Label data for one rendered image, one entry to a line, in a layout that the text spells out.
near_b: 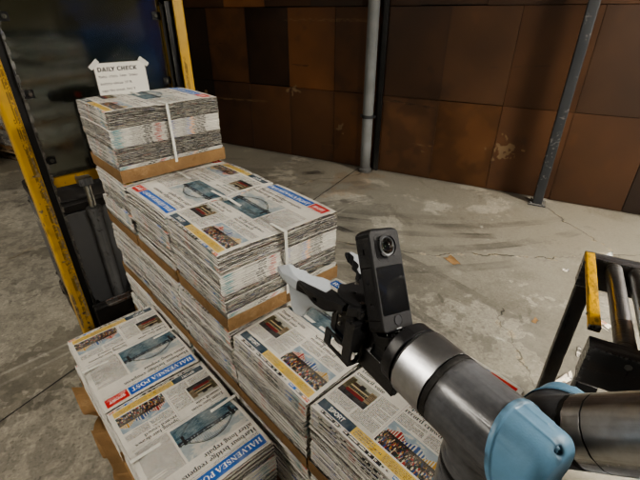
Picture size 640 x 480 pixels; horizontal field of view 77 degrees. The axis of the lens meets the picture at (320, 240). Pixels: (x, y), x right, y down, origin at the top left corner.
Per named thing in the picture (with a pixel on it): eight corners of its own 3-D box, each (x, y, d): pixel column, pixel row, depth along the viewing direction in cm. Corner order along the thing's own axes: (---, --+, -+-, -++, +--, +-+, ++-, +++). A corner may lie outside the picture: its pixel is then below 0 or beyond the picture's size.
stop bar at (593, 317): (585, 330, 108) (588, 324, 107) (583, 255, 141) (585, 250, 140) (599, 333, 106) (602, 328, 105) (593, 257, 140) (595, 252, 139)
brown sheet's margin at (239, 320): (229, 333, 101) (227, 320, 99) (178, 283, 120) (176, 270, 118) (338, 276, 123) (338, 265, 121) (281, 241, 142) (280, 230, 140)
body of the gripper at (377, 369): (318, 338, 52) (378, 405, 43) (326, 281, 48) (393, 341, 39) (364, 323, 56) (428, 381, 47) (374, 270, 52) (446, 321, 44)
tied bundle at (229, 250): (228, 335, 101) (216, 257, 90) (178, 285, 121) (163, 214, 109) (337, 279, 123) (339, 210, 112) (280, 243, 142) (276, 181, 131)
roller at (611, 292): (611, 360, 105) (618, 346, 102) (602, 271, 141) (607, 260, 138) (634, 367, 103) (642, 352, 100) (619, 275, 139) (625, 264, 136)
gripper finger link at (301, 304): (263, 306, 54) (322, 333, 50) (265, 267, 52) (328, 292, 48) (276, 295, 57) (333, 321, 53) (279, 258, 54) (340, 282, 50)
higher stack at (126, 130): (179, 410, 179) (103, 111, 116) (151, 372, 198) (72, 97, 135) (251, 366, 202) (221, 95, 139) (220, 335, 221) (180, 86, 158)
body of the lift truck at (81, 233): (92, 347, 213) (42, 210, 174) (64, 300, 248) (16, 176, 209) (210, 292, 255) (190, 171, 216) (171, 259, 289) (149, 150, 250)
